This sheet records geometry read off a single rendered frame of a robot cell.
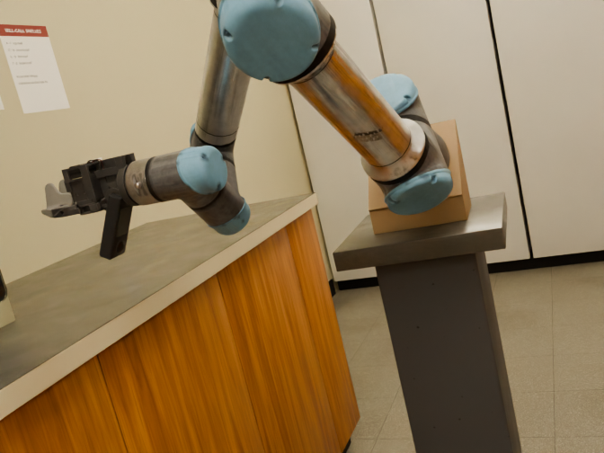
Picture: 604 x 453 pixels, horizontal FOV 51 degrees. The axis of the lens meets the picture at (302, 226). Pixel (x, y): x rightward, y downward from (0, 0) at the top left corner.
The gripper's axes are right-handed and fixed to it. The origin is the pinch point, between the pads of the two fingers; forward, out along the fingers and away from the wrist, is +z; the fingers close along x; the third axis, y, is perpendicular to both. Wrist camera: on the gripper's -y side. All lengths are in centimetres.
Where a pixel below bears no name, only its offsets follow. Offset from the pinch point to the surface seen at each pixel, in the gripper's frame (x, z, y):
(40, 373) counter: 18.9, -7.2, -21.9
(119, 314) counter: -2.0, -6.7, -20.5
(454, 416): -32, -57, -60
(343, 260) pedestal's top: -25, -43, -22
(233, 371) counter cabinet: -37, -4, -50
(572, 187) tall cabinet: -284, -88, -68
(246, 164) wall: -208, 65, -14
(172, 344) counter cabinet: -17.5, -4.3, -33.5
